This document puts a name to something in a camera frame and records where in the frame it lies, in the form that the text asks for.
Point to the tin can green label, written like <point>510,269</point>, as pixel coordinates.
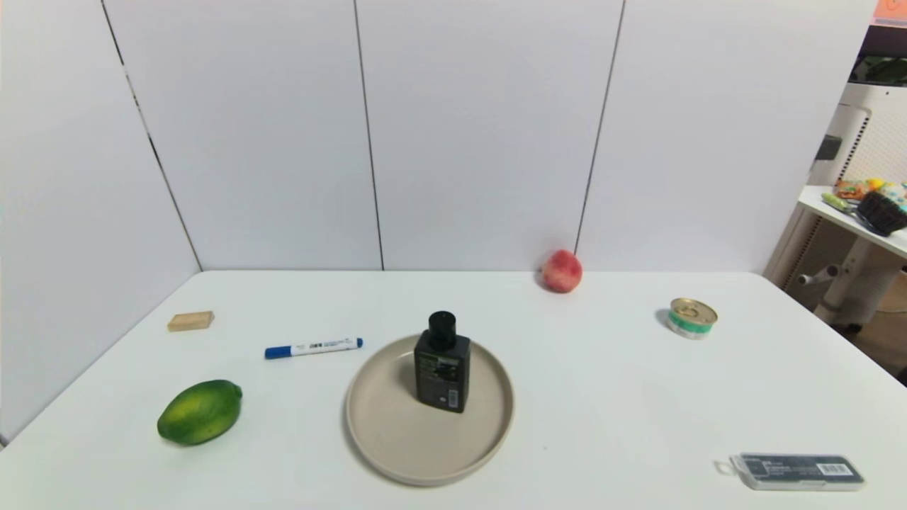
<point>692,320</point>

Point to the green toy vegetable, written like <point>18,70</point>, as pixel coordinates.
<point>838,203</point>

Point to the black square bottle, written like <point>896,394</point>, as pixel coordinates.
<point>443,375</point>

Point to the dark woven basket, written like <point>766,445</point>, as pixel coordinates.
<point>882,214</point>

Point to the blue white marker pen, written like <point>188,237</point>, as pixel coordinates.
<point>312,348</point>

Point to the beige round plate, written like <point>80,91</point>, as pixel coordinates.
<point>397,432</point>

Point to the white side table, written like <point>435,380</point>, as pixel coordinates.
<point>850,283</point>

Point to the red peach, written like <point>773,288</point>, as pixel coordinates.
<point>562,271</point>

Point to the small wooden block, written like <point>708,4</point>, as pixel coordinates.
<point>190,321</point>

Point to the green mango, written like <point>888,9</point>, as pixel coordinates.
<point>200,412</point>

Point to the white pegboard panel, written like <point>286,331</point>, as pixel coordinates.
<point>879,134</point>

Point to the orange toy food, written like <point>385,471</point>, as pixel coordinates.
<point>850,189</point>

